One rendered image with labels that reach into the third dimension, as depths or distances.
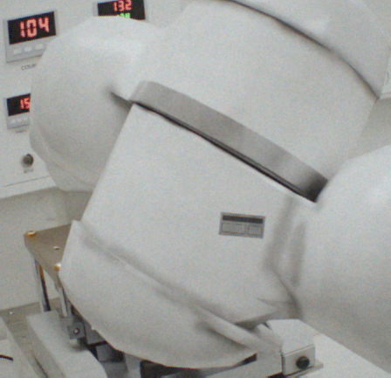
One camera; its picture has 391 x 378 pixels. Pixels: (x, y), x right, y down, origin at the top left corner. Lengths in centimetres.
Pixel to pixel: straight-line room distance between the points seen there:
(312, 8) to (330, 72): 3
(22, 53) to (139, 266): 85
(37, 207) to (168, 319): 133
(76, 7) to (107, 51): 77
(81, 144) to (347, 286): 18
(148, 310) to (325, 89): 13
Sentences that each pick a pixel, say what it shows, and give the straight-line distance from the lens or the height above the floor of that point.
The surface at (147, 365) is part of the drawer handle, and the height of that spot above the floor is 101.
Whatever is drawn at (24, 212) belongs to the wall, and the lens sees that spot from 171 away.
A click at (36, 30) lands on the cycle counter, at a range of 122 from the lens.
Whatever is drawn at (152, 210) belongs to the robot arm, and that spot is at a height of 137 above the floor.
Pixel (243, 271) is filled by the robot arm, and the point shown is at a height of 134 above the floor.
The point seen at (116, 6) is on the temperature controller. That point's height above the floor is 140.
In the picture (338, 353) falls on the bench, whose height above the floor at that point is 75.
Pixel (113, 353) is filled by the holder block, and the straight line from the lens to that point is 114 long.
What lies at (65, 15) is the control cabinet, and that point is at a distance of 124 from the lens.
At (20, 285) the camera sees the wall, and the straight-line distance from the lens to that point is 175.
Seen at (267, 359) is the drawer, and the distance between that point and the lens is 110.
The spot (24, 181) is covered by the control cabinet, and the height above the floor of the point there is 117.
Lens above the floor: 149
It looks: 16 degrees down
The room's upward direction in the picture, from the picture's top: 6 degrees counter-clockwise
